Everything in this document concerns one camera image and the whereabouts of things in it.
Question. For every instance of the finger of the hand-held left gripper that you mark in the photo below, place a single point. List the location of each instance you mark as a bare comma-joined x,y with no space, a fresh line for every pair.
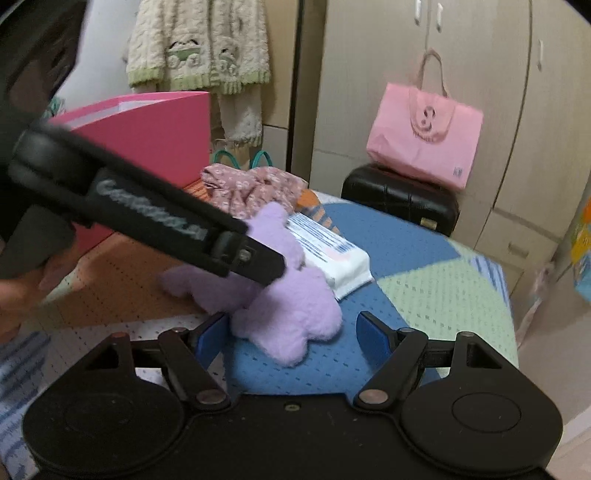
258,263

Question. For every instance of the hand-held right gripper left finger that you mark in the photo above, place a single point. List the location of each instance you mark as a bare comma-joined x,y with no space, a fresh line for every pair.
211,341

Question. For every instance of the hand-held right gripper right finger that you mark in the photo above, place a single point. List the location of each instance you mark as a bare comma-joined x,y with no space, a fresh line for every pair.
375,333

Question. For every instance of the purple plush toy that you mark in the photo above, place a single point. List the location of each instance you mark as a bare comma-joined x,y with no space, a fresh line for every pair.
295,304

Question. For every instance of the pink cardboard box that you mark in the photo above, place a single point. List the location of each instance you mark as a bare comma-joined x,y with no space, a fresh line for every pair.
157,134

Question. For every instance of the person's left hand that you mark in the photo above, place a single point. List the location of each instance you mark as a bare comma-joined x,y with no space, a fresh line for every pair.
18,295

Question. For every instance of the pink floral cloth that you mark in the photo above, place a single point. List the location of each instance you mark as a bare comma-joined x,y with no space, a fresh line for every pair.
258,189

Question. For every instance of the white wet wipes packet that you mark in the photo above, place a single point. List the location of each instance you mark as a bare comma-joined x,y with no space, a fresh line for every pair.
337,263

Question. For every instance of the patchwork blanket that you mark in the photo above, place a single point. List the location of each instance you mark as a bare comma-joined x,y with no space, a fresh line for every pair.
415,258

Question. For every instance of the black suitcase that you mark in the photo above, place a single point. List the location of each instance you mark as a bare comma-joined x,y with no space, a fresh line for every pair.
397,198

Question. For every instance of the cream fleece pants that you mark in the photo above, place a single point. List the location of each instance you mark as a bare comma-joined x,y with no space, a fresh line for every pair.
240,115

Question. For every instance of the cream fleece cardigan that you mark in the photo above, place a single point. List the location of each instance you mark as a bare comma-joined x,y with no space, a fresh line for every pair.
198,41

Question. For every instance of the pink tote bag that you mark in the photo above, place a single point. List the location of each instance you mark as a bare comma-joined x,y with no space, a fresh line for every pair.
425,134

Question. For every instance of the colourful printed bag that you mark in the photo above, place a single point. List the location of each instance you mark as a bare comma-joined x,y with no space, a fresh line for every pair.
582,249

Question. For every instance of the beige wardrobe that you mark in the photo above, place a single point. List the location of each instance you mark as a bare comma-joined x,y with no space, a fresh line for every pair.
521,138

